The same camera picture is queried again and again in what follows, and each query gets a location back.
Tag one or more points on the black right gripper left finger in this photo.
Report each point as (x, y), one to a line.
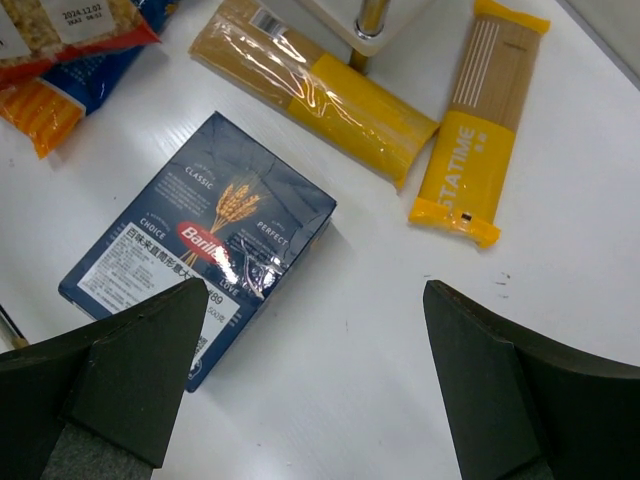
(101, 401)

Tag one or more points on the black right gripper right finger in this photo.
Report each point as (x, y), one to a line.
(523, 406)

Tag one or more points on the red macaroni bag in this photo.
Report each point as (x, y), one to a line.
(37, 35)

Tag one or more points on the blue Barilla pasta box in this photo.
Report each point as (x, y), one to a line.
(223, 209)

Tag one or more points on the yellow Pastatime spaghetti pack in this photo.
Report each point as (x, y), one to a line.
(465, 175)

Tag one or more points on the blue orange penne bag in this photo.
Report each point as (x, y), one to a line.
(47, 108)

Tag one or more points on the yellow clear spaghetti bag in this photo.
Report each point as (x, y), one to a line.
(247, 43)

